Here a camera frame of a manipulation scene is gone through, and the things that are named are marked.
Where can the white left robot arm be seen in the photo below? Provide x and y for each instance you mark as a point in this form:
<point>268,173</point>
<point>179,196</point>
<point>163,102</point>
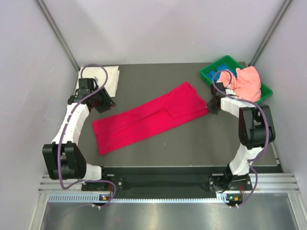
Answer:
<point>63,158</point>

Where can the folded white t-shirt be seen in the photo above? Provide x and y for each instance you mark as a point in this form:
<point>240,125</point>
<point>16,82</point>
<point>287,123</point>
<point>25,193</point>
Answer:
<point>99,75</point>

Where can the green plastic bin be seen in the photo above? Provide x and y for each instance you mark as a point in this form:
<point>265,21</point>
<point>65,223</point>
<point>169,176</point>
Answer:
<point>266,92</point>

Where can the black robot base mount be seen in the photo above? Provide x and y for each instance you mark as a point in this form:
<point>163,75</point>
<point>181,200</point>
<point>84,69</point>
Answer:
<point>170,186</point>

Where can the blue t-shirt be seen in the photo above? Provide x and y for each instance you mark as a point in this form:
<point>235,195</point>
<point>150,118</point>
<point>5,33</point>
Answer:
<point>215,74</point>

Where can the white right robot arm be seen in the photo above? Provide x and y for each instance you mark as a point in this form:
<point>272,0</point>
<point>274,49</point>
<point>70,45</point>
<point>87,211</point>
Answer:
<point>255,131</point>

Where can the red t-shirt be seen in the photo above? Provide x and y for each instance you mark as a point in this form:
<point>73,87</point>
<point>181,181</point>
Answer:
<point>180,105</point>

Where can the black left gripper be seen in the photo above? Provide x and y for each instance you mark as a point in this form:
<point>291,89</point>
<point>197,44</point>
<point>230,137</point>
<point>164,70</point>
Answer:
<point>107,103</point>

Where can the salmon pink t-shirt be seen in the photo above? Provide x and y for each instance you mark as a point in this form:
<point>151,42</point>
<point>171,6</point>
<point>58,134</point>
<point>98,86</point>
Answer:
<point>246,84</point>

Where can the aluminium frame rail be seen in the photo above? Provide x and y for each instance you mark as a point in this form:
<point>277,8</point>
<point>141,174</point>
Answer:
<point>260,183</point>

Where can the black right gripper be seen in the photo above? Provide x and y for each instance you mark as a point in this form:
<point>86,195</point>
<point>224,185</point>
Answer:
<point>215,111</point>

